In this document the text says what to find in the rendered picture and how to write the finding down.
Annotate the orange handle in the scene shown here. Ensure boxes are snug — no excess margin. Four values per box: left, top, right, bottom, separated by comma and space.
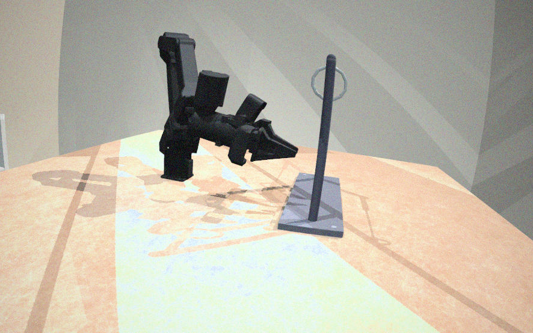
311, 66, 348, 101

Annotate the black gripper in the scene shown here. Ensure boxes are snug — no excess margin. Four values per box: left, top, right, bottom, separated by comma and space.
211, 113, 298, 166

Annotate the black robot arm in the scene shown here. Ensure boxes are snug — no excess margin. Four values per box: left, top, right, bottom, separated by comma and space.
158, 32, 267, 182

